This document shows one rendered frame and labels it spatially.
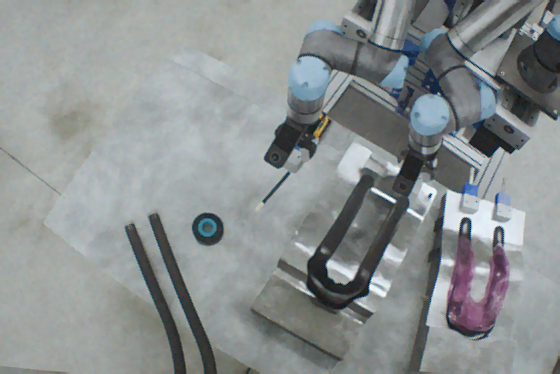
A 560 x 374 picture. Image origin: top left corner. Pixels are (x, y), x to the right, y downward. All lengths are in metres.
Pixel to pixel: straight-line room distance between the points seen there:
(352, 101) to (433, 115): 1.25
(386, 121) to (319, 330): 1.17
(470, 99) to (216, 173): 0.72
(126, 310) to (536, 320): 1.57
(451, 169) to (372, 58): 1.23
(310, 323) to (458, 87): 0.65
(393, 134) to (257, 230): 0.99
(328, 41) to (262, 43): 1.58
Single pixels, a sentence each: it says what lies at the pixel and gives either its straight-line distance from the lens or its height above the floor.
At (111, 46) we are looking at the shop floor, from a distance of 2.78.
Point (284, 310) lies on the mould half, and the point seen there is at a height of 0.86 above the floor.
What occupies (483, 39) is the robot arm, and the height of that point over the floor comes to 1.36.
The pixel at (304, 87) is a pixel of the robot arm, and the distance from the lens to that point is 1.01.
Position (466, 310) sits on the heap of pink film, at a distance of 1.37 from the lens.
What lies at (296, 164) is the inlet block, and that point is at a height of 0.96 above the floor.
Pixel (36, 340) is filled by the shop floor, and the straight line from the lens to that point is 2.37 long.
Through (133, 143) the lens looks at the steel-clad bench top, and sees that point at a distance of 1.55.
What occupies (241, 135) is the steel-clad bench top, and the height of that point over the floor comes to 0.80.
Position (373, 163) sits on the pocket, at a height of 0.86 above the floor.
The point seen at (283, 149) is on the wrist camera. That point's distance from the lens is 1.17.
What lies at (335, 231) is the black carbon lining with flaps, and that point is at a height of 0.89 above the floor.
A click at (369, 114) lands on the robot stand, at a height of 0.21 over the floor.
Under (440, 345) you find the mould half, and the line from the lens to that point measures 1.33.
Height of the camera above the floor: 2.16
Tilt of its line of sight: 69 degrees down
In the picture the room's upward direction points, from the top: 6 degrees clockwise
